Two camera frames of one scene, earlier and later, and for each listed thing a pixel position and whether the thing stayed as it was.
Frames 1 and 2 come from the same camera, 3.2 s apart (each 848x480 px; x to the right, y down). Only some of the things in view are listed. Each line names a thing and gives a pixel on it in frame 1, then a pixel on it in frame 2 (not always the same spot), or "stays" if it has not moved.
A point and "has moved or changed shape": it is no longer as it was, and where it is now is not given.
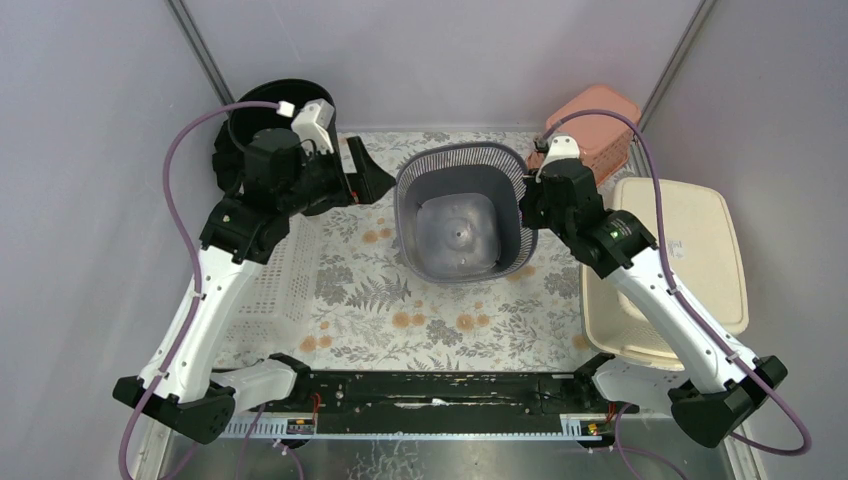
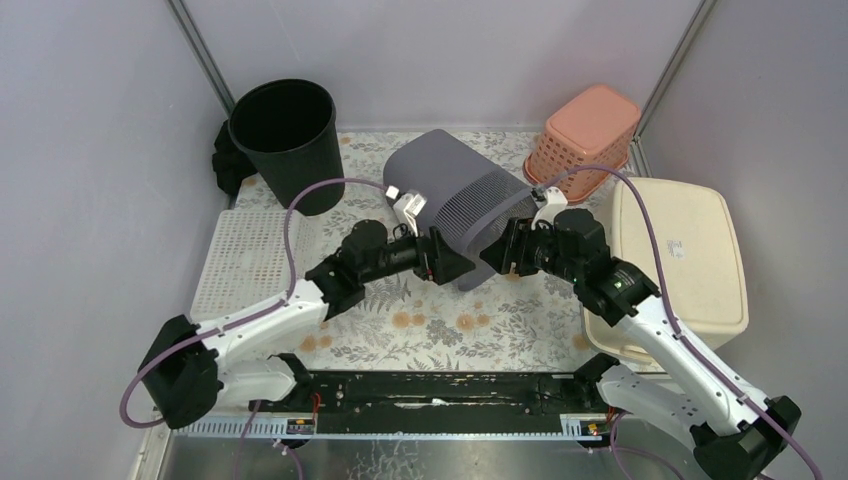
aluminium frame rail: x=535 y=427 stays
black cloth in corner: x=228 y=158 stays
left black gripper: x=344 y=177 -> x=429 y=255
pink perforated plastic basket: x=605 y=141 stays
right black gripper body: x=535 y=212 -> x=537 y=250
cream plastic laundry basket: x=705 y=258 stays
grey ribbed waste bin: x=458 y=215 has moved or changed shape
